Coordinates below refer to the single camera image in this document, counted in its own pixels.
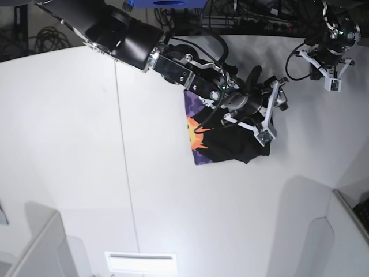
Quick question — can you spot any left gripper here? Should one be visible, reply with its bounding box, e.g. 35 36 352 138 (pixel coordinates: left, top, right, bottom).
295 46 355 84

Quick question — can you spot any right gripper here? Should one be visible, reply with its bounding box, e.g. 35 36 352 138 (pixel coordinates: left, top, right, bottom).
221 66 289 135

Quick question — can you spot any black T-shirt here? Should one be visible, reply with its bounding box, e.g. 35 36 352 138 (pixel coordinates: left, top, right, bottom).
184 91 270 165

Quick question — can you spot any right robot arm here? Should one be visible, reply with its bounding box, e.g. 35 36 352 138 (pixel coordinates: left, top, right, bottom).
35 1 287 143

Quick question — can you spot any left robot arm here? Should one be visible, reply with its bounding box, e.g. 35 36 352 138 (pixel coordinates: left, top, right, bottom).
292 1 367 92

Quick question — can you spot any white power strip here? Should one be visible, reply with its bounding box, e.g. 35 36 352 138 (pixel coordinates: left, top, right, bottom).
201 16 294 31

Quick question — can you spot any black keyboard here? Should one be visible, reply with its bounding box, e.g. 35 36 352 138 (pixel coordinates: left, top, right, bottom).
353 199 369 231

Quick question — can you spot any blue box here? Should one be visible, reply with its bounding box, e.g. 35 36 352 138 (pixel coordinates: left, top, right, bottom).
128 0 208 8

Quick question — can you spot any white partition panel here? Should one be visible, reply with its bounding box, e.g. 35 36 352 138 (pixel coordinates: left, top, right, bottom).
295 190 368 277

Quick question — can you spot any white monitor back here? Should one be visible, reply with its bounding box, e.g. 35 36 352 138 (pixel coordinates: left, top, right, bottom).
1 205 93 276

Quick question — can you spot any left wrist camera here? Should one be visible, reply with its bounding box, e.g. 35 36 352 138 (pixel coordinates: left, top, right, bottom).
324 77 342 92

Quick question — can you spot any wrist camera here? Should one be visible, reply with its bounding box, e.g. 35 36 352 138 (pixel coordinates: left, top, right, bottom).
255 126 277 147
324 77 342 92

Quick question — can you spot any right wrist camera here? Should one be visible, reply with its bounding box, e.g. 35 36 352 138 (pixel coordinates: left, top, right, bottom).
255 126 277 147

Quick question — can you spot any coiled black cable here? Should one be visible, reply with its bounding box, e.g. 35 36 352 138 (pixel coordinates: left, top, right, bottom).
34 26 73 54

